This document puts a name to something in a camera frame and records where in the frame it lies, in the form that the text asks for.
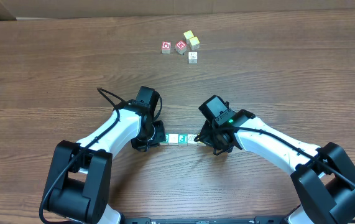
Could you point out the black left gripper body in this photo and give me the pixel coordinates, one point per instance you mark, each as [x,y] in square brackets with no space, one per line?
[157,133]

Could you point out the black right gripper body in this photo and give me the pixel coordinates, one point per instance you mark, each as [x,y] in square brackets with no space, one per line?
[210,138]

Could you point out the green letter B block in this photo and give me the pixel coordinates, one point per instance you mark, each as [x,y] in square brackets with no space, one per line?
[165,142]

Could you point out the plain E pretzel block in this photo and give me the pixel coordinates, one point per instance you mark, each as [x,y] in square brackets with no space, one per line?
[191,140]

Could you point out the green letter F block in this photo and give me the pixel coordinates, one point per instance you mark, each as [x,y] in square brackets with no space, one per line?
[182,139]

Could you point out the red Y wooden block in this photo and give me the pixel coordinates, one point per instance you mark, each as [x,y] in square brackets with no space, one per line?
[199,143]

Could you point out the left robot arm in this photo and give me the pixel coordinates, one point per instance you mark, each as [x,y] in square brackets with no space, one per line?
[78,182]

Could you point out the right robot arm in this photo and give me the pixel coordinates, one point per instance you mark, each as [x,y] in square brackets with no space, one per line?
[323,177]

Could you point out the blue X wooden block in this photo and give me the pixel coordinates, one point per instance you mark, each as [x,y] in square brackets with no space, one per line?
[193,57]

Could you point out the red apple picture block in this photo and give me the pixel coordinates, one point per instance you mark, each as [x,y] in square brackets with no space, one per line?
[166,47]

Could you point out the red letter M block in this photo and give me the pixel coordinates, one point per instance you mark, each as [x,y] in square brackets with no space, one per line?
[181,47]

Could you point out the yellow front wooden block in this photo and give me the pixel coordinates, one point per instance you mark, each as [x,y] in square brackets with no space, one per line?
[194,43]

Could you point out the yellow wooden block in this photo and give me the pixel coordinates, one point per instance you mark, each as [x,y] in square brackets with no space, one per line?
[194,43]
[188,35]

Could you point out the yellow rear wooden block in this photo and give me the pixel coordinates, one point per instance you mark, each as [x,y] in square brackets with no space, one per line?
[188,35]

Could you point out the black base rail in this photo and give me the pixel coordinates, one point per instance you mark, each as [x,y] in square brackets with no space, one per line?
[275,219]

